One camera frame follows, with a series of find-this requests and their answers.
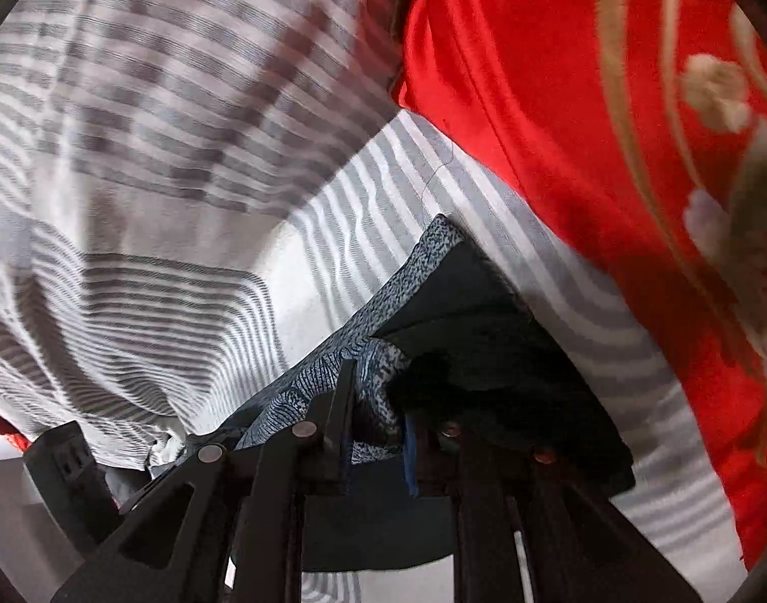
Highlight black shorts with patterned waistband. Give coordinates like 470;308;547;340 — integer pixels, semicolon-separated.
105;212;637;573

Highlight red embroidered satin pillow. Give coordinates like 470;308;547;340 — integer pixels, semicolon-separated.
395;0;767;565

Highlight grey striped white blanket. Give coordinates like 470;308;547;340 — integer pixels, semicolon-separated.
0;0;399;468

